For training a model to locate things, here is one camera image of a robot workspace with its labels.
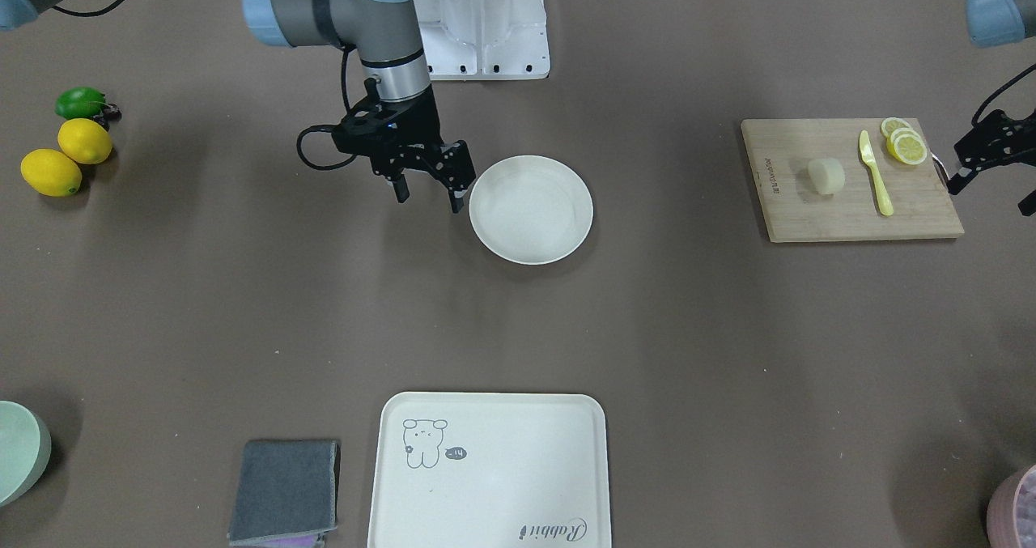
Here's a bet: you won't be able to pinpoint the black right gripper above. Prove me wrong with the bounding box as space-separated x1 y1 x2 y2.
372 87 476 214

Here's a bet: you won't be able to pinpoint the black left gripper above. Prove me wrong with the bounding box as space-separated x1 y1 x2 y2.
1017 190 1036 217

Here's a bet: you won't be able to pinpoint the round cream plate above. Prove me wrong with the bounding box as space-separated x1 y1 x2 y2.
469 155 595 266

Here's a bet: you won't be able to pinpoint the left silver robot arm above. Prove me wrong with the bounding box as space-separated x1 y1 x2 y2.
952 0 1034 193

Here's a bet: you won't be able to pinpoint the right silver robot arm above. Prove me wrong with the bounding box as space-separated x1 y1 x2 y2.
2 0 476 213

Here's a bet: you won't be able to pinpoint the cream rectangular tray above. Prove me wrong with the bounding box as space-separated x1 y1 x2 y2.
367 392 612 547

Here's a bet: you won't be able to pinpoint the lemon slices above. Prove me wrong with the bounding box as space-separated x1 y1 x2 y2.
880 117 930 167

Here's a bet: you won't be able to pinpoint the yellow plastic knife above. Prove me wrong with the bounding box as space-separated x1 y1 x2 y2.
858 129 894 217

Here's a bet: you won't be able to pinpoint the wooden cutting board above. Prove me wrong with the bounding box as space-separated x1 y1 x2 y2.
741 119 963 243

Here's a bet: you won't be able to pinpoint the pink bowl with ice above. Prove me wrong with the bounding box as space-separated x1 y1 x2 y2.
987 465 1035 547

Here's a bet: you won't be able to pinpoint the grey folded cloth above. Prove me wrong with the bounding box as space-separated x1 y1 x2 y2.
228 439 339 547

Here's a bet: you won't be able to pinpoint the yellow lemon near pepper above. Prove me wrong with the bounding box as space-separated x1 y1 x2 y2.
57 119 113 165

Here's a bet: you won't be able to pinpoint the green toy pepper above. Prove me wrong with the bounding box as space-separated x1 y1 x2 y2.
54 87 122 123

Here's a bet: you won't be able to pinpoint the yellow lemon outer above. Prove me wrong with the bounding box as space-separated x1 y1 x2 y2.
21 149 83 198

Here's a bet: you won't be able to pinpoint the mint green bowl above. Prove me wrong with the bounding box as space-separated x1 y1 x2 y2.
1 401 52 507

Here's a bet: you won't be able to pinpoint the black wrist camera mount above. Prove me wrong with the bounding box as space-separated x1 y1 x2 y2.
332 77 398 157

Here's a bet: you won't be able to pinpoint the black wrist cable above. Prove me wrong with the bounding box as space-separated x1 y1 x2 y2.
295 42 365 172

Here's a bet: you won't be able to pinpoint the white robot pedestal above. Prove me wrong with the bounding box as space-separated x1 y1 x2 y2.
414 0 551 81

